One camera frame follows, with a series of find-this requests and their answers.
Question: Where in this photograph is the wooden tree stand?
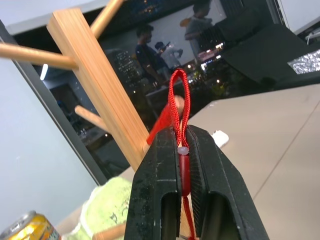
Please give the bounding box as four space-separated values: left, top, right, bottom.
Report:
0 0 193 240

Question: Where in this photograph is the large black cover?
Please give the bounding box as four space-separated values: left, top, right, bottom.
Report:
221 7 320 91

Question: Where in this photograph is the person in white shirt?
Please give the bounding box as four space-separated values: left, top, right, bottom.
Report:
154 41 184 71

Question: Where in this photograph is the green towel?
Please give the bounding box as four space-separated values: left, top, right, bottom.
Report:
62 176 135 240

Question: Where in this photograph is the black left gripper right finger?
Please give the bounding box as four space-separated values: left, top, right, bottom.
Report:
186 124 270 240

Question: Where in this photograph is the yellow drink can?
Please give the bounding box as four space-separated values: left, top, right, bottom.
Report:
0 210 62 240

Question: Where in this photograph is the silver foil tape patch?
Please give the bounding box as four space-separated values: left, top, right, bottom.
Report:
287 49 320 75

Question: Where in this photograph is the red keychain with cord loop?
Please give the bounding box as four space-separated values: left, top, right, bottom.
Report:
146 68 198 240

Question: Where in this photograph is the person in grey top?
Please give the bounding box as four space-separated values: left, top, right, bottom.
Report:
184 1 216 63

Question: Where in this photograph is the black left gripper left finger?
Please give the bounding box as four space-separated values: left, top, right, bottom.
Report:
124 126 182 240

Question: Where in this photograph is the dark grey window frame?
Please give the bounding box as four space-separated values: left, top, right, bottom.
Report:
0 19 109 186

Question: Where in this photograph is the small white object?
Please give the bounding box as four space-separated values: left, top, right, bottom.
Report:
211 129 230 149

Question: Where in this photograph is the person in dark shirt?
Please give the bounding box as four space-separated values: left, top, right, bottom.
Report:
135 23 173 87

